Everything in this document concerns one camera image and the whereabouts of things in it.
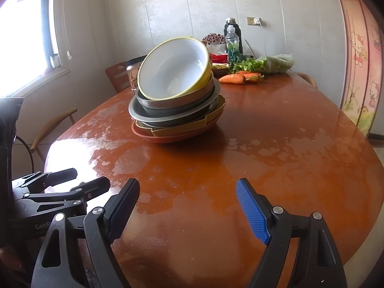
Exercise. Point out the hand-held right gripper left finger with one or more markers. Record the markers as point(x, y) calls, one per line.
point(120, 213)

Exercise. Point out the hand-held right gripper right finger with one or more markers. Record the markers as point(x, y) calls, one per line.
point(253, 216)

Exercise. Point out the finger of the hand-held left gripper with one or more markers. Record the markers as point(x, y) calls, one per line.
point(93, 186)
point(60, 174)

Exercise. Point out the large steel basin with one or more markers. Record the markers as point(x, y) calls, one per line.
point(135, 111)

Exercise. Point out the pink plate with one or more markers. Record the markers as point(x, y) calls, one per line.
point(180, 139)

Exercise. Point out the yellow shell-shaped plate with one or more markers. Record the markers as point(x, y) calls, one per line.
point(177, 132)

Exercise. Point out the steel plate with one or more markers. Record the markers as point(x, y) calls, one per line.
point(180, 123)

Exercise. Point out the curved wooden chair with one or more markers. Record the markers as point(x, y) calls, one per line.
point(51, 129)

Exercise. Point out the window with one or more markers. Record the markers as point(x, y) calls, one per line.
point(21, 36)

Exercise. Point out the slatted wooden chair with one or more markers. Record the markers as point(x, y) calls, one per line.
point(117, 76)

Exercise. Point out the glass jar with black lid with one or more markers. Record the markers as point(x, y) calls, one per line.
point(133, 72)

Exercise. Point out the yellow packet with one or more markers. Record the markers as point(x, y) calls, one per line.
point(220, 66)

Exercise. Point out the bag of green herbs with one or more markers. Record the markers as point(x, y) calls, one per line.
point(276, 63)

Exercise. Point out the red packet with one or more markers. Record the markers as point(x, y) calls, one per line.
point(217, 57)

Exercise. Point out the clear plastic bottle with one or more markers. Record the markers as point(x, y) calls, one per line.
point(233, 46)

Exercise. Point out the cartoon door curtain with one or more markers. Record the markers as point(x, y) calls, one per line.
point(363, 60)

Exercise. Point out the white charger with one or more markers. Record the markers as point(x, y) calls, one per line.
point(258, 21)

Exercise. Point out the black thermos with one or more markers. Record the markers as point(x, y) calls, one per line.
point(231, 22)

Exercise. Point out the wall outlet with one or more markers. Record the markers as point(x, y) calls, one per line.
point(250, 21)

